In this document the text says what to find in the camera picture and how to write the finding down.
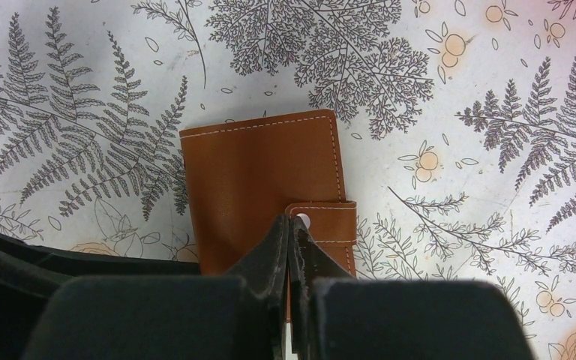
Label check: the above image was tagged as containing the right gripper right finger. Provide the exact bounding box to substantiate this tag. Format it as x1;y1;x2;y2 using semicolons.
287;217;533;359

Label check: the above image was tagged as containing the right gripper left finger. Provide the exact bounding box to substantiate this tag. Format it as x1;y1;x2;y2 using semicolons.
23;214;290;359

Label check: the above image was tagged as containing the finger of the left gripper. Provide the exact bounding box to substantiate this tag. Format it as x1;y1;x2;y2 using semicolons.
0;233;200;359

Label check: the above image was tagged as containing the brown leather card holder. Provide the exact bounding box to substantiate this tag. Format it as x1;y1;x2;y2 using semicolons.
179;109;357;275

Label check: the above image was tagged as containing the floral table mat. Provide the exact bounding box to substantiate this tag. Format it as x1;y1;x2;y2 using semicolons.
0;1;576;359

